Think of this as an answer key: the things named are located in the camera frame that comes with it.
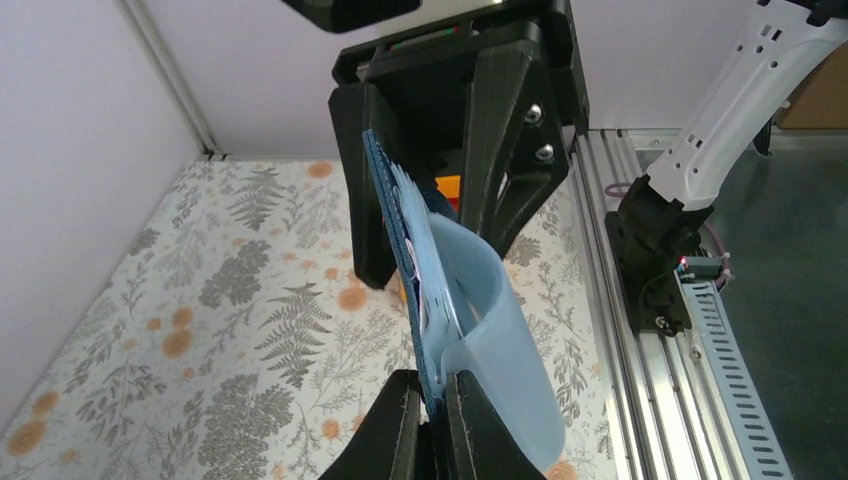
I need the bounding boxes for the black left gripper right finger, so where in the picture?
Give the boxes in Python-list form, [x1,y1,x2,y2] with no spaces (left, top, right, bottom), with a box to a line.
[444,370,543,480]

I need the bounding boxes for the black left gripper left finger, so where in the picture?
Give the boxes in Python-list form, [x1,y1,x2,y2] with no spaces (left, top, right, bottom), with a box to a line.
[320,369,421,480]

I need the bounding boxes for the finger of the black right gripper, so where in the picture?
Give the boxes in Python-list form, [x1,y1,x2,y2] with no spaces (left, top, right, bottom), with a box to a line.
[328,82,422,289]
[459,40,569,256]

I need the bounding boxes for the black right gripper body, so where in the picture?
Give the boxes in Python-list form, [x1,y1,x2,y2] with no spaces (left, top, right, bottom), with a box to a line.
[331,1,589,163]

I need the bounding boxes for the blue leather card holder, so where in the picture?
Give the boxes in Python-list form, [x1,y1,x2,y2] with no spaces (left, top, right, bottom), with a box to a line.
[362,130,565,470]

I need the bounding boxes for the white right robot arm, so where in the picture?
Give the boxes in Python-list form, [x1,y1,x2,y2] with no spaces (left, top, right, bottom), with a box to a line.
[329,1,847,288]

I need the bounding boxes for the yellow plastic bin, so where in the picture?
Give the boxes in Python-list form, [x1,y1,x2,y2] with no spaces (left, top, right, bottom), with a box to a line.
[435,175,461,212]

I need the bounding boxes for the floral table cloth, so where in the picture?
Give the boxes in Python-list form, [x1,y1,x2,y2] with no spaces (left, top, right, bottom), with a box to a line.
[0,158,617,480]

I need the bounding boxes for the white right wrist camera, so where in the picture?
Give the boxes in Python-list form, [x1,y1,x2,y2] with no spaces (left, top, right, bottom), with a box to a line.
[278,0,515,37]

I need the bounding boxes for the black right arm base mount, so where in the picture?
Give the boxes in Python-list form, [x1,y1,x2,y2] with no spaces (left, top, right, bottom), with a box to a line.
[604,174,714,337]

